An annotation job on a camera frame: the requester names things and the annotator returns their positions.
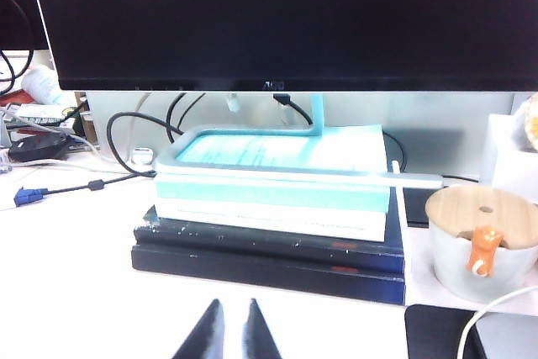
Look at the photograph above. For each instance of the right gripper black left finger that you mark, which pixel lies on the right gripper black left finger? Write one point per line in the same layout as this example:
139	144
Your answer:
206	338

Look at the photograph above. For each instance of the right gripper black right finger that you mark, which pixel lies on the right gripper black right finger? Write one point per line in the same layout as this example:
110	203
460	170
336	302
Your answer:
258	338

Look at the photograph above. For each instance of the wooden mug lid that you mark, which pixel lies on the wooden mug lid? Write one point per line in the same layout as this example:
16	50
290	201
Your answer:
462	207

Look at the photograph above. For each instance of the dark blue flat boxes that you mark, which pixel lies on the dark blue flat boxes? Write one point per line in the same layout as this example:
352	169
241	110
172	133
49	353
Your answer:
252	245

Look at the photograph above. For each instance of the white book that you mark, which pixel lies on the white book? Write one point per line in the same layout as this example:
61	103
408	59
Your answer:
273	218

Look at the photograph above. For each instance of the silver monitor stand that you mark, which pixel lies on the silver monitor stand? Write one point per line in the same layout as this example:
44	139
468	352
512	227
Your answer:
252	174

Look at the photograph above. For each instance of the black mouse pad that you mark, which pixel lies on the black mouse pad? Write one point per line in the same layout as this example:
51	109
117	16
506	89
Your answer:
433	334

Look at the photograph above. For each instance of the small white charger plug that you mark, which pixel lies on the small white charger plug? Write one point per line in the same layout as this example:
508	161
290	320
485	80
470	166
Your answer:
141	156

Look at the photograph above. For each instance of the thin white stick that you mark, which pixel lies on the thin white stick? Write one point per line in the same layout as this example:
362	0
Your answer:
399	199

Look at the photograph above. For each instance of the black flat pad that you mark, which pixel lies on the black flat pad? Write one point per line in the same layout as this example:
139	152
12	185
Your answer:
416	207

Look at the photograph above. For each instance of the white mug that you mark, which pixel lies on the white mug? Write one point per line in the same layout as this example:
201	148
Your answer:
454	266

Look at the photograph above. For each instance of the orange fox figurine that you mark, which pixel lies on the orange fox figurine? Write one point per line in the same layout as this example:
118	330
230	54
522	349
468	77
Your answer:
483	249

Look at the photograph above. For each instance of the brown wooden box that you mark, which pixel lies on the brown wooden box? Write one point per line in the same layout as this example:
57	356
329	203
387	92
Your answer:
86	123

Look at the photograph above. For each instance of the grey flat device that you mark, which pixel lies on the grey flat device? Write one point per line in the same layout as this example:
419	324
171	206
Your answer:
508	338

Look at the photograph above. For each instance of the green white package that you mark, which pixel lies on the green white package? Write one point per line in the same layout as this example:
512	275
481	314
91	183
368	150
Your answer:
42	114

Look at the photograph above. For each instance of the grey desk partition panel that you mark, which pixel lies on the grey desk partition panel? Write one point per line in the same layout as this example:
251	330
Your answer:
420	111

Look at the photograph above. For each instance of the white squeeze tube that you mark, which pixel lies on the white squeeze tube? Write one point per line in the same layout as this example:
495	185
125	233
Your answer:
42	86

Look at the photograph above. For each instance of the white box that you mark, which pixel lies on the white box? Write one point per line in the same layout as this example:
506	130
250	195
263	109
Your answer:
504	157

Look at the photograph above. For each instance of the large black AOC monitor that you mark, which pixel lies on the large black AOC monitor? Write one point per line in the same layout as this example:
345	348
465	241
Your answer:
273	18

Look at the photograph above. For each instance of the cream round ornament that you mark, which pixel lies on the cream round ornament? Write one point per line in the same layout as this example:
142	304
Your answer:
531	123

